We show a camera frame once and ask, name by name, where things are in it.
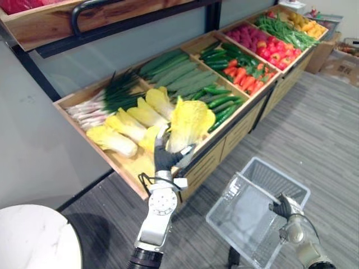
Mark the pink fruit pile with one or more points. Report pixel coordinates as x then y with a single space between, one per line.
246 36

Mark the green bean pile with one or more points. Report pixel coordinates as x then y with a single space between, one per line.
286 30

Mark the dark green pepper pile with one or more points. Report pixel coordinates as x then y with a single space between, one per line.
221 57

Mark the yellow napa cabbage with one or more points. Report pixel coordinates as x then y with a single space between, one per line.
160 102
189 123
129 126
148 138
147 113
112 140

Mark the black metal shelf frame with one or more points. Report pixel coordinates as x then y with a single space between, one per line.
33 67

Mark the red bell pepper pile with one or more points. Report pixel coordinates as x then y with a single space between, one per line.
276 51

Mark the printed cardboard box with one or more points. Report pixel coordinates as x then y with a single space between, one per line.
343 67

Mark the wooden shelf tray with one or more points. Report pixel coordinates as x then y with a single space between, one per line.
42 28

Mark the wooden vegetable display stand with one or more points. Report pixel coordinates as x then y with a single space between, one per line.
291 75
218 148

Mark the small dark cucumber pile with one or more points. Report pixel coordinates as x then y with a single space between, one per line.
224 105

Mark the white marble round table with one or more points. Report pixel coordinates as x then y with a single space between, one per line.
36 238

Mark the orange carrot pile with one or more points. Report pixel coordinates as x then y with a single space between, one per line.
246 78

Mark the dark robot foot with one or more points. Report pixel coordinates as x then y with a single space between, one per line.
234 259

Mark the brown cardboard box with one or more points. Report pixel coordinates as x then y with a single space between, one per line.
322 56

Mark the clear plastic shopping basket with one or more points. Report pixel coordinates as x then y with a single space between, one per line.
246 213

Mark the red produce in tray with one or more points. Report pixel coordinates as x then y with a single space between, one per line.
19 5

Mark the pale green loofah pile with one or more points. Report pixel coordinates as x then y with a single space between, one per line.
179 74

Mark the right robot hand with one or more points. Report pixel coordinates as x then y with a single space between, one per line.
286 207

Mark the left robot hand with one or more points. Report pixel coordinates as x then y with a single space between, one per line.
165 159

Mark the green onion bunch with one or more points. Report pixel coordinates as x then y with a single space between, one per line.
112 95

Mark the yellow bell pepper pile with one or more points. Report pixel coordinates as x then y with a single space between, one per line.
308 26

